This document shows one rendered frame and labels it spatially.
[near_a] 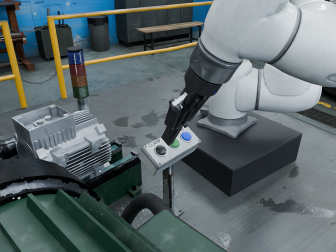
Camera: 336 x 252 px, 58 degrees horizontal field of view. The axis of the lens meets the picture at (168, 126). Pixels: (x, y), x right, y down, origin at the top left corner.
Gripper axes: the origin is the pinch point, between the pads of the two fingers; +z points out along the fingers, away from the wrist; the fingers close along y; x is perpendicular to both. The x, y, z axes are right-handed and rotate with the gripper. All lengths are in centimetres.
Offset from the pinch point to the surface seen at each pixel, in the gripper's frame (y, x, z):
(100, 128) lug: 5.7, -16.9, 15.3
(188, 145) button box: -8.7, 2.5, 8.1
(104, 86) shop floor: -175, -199, 239
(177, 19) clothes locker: -446, -320, 256
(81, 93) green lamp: -9, -45, 35
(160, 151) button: 0.9, 0.4, 7.3
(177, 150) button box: -4.3, 2.3, 8.1
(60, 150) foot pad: 18.7, -15.9, 15.7
